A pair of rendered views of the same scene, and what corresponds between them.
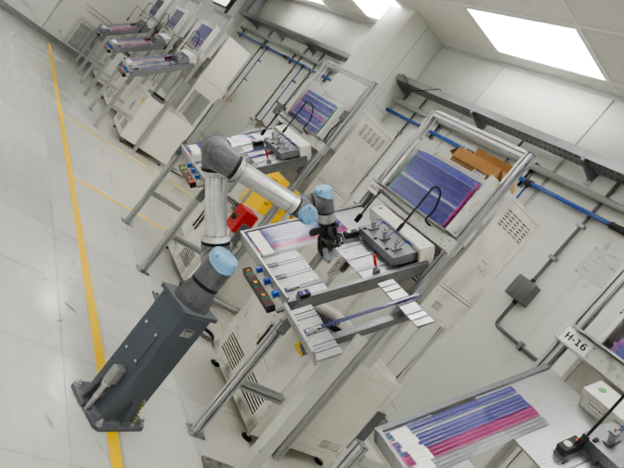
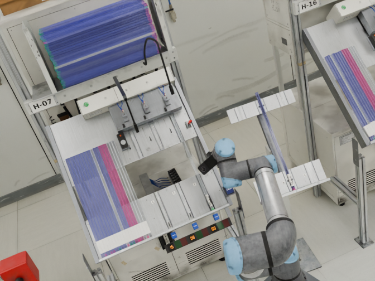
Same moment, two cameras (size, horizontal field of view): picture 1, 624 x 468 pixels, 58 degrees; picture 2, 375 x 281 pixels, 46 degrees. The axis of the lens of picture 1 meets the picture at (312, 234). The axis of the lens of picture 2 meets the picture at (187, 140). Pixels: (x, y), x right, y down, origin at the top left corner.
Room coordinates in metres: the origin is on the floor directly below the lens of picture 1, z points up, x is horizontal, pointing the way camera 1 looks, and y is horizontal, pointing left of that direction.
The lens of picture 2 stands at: (1.76, 1.42, 2.16)
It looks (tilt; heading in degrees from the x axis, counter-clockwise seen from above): 32 degrees down; 296
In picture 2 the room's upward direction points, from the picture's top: 17 degrees counter-clockwise
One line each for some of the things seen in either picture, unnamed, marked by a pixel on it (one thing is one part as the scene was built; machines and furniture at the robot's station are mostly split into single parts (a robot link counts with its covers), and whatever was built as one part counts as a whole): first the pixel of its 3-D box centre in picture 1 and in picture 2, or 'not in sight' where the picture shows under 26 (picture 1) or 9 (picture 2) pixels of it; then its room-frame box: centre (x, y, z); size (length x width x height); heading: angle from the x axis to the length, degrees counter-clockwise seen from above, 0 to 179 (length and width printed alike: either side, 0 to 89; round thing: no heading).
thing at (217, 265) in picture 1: (217, 266); (282, 257); (2.10, 0.20, 0.72); 0.13 x 0.12 x 0.14; 20
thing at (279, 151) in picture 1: (237, 201); not in sight; (4.09, 0.57, 0.66); 1.01 x 0.73 x 1.31; 126
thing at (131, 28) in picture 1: (144, 43); not in sight; (9.17, 4.06, 0.95); 1.37 x 0.82 x 1.90; 126
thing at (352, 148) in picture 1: (280, 184); not in sight; (4.22, 0.41, 0.95); 1.35 x 0.82 x 1.90; 126
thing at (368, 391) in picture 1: (299, 370); (155, 215); (3.03, -0.42, 0.31); 0.70 x 0.65 x 0.62; 36
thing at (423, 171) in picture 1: (436, 190); (101, 40); (2.91, -0.36, 1.52); 0.51 x 0.13 x 0.27; 36
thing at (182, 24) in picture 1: (160, 59); not in sight; (8.00, 3.21, 0.95); 1.37 x 0.82 x 1.90; 126
